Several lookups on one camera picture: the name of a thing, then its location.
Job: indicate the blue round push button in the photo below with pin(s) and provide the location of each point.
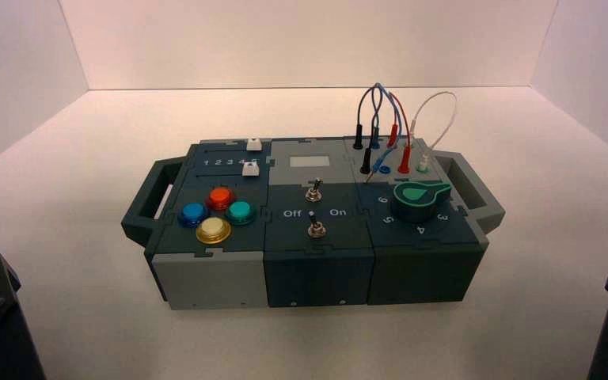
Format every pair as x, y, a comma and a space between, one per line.
193, 214

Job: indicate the green round push button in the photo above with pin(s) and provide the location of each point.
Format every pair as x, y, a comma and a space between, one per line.
240, 212

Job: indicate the red round push button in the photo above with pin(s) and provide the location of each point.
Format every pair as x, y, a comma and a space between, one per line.
220, 197

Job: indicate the yellow round push button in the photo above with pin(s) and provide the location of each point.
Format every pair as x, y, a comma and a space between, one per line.
213, 229

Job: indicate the grey display screen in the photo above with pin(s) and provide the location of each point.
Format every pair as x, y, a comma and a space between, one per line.
310, 161

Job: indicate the white slider knob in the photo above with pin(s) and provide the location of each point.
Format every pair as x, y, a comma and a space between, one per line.
251, 169
253, 143

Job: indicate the blue banana socket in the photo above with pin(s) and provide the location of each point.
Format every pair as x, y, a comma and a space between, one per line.
385, 170

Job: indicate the dark teal modular task box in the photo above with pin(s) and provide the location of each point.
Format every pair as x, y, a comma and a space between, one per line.
314, 278

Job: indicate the green rotary knob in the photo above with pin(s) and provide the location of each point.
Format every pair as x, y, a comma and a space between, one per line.
414, 202

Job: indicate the green banana socket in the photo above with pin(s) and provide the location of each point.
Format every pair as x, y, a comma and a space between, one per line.
419, 170

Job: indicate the metal toggle switch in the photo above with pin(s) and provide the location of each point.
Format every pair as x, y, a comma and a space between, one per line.
314, 228
313, 192

